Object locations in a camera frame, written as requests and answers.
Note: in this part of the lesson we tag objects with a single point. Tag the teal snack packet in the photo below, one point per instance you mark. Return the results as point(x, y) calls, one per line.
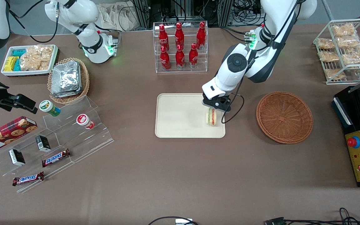
point(19, 52)
point(17, 65)

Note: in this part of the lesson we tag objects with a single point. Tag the silver foil packet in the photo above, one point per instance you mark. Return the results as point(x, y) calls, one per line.
point(66, 76)
point(66, 93)

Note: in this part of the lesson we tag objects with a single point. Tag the brown wicker basket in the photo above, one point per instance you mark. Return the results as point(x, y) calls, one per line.
point(284, 118)

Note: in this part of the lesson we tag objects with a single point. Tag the green lid snack cup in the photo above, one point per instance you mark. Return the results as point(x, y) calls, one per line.
point(48, 107)

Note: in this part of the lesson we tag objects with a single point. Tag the red cola bottle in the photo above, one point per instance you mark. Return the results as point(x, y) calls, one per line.
point(163, 37)
point(165, 59)
point(193, 57)
point(179, 36)
point(180, 58)
point(201, 35)

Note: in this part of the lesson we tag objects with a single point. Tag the clear bag of crackers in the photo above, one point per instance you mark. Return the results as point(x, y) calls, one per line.
point(36, 57)

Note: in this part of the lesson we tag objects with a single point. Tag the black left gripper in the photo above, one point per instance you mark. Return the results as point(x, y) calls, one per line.
point(222, 100)

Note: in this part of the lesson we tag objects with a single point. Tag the clear acrylic bottle rack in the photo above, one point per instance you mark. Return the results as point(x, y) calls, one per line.
point(181, 71)

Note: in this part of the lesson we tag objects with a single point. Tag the red emergency stop button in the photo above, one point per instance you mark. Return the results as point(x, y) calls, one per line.
point(353, 142)

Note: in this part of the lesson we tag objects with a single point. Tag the red lid snack cup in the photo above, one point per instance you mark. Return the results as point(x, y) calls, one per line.
point(84, 121)

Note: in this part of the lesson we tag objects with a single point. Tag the red tartan cookie box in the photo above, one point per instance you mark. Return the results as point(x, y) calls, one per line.
point(8, 134)

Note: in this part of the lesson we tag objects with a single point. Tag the black control box yellow panel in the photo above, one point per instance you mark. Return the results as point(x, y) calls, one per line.
point(359, 156)

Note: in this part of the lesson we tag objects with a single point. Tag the light tan wicker basket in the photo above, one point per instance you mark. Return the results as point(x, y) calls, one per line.
point(84, 81)

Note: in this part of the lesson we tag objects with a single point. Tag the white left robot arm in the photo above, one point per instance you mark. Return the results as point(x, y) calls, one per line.
point(273, 18)

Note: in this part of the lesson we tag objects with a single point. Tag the white rectangular snack tray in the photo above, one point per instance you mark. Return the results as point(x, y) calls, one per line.
point(27, 72)

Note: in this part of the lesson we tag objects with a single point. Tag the brown Snickers bar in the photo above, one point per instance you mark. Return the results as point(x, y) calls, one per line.
point(28, 178)
point(56, 157)

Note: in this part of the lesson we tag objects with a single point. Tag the white plug adapter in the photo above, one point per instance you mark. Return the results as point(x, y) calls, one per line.
point(183, 222)

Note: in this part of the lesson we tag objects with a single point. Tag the yellow snack packet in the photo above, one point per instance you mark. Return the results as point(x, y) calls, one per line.
point(10, 64)

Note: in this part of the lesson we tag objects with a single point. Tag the triangular sandwich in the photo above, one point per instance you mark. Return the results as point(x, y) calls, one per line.
point(211, 118)

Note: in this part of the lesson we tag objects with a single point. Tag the clear acrylic step display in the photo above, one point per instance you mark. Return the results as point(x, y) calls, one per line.
point(83, 147)

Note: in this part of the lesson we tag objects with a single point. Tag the beige plastic tray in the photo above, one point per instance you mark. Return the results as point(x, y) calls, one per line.
point(180, 115)

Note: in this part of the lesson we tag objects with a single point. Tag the clear bag of snacks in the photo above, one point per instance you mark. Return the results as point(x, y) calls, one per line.
point(348, 42)
point(355, 57)
point(344, 30)
point(326, 43)
point(334, 74)
point(328, 56)

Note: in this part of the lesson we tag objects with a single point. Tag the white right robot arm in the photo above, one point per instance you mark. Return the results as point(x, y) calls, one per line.
point(73, 15)

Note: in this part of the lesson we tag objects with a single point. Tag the aluminium frame post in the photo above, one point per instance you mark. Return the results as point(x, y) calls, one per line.
point(225, 12)
point(141, 12)

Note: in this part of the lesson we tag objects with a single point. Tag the small black box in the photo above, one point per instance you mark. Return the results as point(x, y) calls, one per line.
point(43, 143)
point(17, 157)

